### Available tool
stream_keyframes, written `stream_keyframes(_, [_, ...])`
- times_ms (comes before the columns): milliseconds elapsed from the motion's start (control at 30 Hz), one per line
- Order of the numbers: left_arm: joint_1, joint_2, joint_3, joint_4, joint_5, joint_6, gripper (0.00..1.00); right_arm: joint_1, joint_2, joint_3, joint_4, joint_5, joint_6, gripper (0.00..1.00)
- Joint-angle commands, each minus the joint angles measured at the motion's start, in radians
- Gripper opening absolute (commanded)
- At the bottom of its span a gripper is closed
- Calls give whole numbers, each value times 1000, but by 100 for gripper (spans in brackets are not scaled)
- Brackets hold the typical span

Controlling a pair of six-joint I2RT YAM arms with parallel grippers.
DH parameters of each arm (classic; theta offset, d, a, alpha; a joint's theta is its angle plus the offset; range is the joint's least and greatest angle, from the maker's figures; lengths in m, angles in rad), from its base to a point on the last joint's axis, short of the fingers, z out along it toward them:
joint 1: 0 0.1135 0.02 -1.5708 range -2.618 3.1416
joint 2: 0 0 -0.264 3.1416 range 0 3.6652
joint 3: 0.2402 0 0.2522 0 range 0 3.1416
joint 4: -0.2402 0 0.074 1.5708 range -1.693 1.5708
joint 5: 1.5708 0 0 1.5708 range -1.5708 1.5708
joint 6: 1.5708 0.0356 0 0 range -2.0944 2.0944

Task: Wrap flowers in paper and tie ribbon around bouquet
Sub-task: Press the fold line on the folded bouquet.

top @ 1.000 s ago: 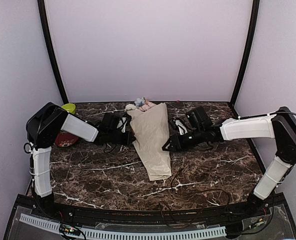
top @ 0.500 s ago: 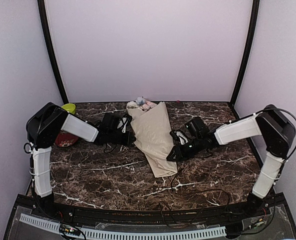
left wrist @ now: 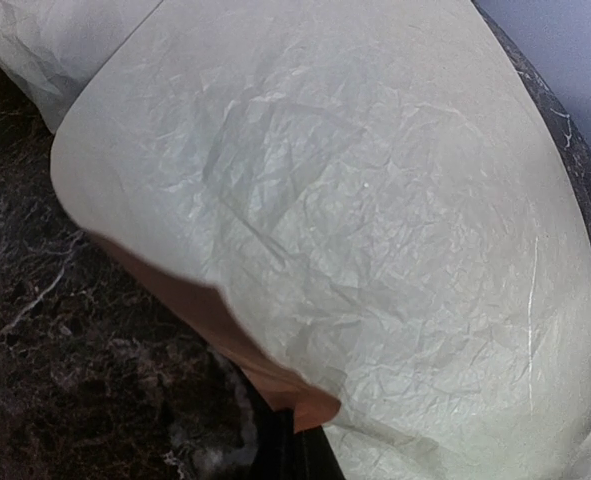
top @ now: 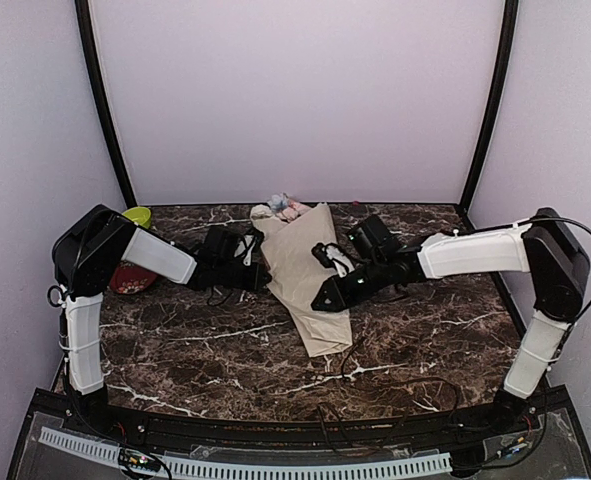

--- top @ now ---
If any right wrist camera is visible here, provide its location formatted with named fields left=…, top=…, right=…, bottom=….
left=311, top=242, right=356, bottom=278

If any peach wrapping paper sheet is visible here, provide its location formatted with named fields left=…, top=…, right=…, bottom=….
left=251, top=203, right=353, bottom=357

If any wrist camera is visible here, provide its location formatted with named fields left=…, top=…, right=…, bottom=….
left=234, top=228, right=264, bottom=267
left=311, top=242, right=356, bottom=278

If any white fake flower stem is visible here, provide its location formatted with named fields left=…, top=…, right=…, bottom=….
left=249, top=204, right=274, bottom=222

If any right black frame post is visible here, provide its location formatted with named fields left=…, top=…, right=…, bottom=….
left=458, top=0, right=519, bottom=216

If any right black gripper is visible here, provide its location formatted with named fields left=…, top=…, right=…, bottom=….
left=313, top=256, right=391, bottom=312

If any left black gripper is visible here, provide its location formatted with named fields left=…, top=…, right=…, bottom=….
left=216, top=259, right=270, bottom=292

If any pink fake flower stem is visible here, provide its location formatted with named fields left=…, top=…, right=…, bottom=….
left=278, top=200, right=311, bottom=223

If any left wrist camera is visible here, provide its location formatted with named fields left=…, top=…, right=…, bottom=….
left=234, top=228, right=264, bottom=267

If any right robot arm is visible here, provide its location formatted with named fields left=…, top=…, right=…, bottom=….
left=311, top=207, right=591, bottom=434

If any white slotted cable duct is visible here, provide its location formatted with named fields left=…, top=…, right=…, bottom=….
left=37, top=427, right=452, bottom=479

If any small circuit board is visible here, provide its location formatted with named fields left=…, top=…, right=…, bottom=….
left=118, top=448, right=162, bottom=472

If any black twine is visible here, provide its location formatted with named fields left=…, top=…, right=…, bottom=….
left=316, top=376, right=461, bottom=456

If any black frame post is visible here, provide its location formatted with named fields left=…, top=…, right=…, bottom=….
left=458, top=0, right=519, bottom=216
left=74, top=0, right=137, bottom=208

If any green plastic bowl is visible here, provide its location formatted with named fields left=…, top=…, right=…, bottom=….
left=122, top=206, right=152, bottom=229

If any blue fake flower bunch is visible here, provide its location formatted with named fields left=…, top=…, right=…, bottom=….
left=268, top=193, right=291, bottom=214

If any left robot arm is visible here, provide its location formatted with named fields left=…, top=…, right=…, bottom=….
left=52, top=204, right=272, bottom=397

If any left black frame post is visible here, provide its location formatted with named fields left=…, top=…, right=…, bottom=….
left=74, top=0, right=137, bottom=208

